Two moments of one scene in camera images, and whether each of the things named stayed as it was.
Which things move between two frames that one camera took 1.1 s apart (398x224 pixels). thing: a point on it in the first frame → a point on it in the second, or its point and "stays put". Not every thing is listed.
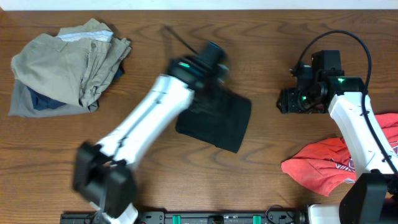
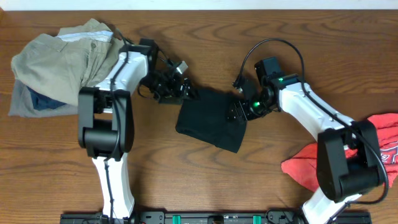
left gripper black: [205, 91] → [179, 90]
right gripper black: [285, 101] → [237, 109]
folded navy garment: [42, 101] stays put
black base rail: [277, 217] stays put
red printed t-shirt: [326, 165] stays put
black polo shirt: [217, 118] stays put
